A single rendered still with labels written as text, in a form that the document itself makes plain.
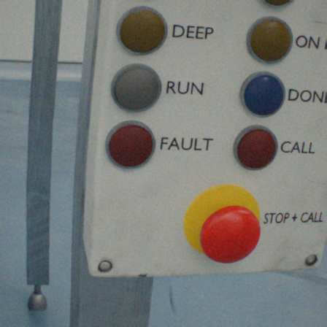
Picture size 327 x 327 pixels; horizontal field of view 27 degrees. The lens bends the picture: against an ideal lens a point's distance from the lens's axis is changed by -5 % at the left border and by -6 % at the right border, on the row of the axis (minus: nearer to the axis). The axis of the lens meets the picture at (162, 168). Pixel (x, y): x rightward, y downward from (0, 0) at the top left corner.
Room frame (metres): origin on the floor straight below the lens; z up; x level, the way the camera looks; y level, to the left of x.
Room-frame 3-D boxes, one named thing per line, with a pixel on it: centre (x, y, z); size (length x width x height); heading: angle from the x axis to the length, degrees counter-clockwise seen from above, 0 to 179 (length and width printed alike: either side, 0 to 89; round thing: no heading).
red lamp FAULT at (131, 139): (0.40, 0.02, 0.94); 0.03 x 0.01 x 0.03; 104
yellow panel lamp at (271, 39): (0.42, -0.06, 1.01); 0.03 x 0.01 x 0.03; 104
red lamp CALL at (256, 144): (0.42, -0.06, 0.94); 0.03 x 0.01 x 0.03; 104
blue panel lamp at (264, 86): (0.42, -0.06, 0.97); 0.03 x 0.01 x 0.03; 104
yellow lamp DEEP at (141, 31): (0.40, 0.02, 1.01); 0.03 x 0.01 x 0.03; 104
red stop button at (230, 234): (0.41, -0.04, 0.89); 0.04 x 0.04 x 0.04; 14
